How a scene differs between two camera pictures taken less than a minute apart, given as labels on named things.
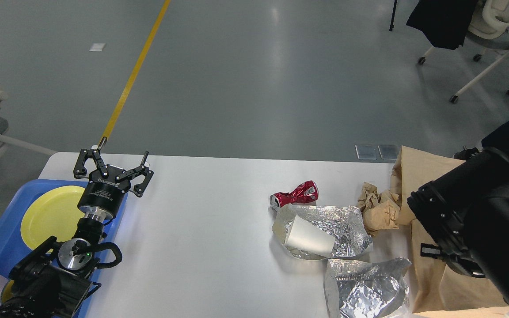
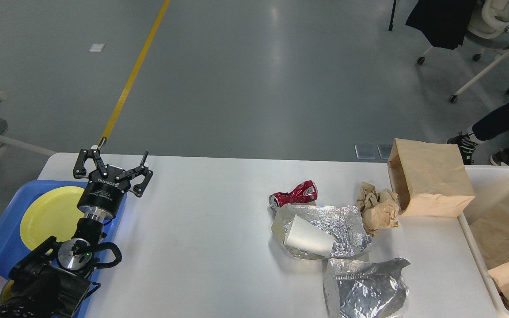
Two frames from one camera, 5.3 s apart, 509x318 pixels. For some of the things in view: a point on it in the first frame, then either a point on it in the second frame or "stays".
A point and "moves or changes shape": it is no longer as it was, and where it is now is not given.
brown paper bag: x=413 y=168 moves or changes shape
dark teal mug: x=7 y=293 stays
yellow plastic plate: x=52 y=212 stays
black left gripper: x=102 y=196 stays
